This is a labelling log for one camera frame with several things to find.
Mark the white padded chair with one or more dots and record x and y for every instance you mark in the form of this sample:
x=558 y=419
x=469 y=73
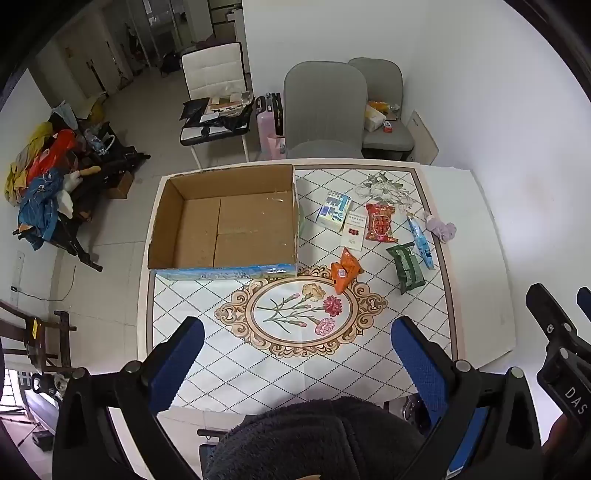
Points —
x=212 y=69

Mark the green tissue pack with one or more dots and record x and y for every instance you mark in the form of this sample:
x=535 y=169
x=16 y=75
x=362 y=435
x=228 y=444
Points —
x=406 y=267

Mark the small brown cardboard box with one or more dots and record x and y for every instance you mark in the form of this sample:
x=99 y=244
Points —
x=121 y=185

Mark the grey chair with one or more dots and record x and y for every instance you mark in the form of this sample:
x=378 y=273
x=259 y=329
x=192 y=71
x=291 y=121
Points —
x=383 y=76
x=323 y=106

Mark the white leaning panel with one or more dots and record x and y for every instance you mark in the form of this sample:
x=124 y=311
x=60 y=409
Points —
x=422 y=138

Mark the white packet with red label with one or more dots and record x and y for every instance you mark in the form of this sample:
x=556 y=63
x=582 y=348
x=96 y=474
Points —
x=354 y=234

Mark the black metal rack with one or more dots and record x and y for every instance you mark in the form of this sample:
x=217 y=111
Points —
x=106 y=166

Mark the dark wooden chair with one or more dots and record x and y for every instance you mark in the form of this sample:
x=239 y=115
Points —
x=41 y=339

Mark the yellow bag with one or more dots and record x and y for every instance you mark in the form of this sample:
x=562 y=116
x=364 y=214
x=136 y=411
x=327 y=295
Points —
x=97 y=110

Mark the small red box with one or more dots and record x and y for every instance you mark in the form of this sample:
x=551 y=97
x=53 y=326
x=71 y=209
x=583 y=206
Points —
x=388 y=128

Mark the light blue tube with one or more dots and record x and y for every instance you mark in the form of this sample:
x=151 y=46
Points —
x=421 y=242

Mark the red tissue pack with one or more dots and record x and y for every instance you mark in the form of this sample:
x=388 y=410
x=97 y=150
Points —
x=381 y=224

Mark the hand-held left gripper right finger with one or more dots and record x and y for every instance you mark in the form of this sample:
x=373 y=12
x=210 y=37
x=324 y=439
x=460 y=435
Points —
x=418 y=364

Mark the pile of colourful clothes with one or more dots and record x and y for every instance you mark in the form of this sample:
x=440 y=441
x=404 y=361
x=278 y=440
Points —
x=44 y=184

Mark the person's dark fleece clothing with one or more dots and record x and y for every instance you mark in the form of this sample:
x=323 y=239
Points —
x=314 y=443

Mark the pink suitcase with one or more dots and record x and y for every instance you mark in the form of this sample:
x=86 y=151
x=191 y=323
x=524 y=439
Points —
x=265 y=127

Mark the orange snack packet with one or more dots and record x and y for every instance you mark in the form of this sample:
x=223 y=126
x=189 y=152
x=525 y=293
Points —
x=345 y=270

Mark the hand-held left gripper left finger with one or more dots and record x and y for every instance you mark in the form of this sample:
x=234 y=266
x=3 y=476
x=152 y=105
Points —
x=180 y=364

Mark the blue and white tissue pack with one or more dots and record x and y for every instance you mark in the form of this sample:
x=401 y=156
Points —
x=333 y=210

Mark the pink paper bag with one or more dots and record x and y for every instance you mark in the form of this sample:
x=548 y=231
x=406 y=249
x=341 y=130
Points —
x=276 y=147

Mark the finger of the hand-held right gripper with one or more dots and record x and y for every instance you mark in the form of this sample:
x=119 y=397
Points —
x=549 y=318
x=584 y=302

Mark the black bag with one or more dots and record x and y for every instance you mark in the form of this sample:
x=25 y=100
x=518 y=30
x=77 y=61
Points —
x=226 y=124

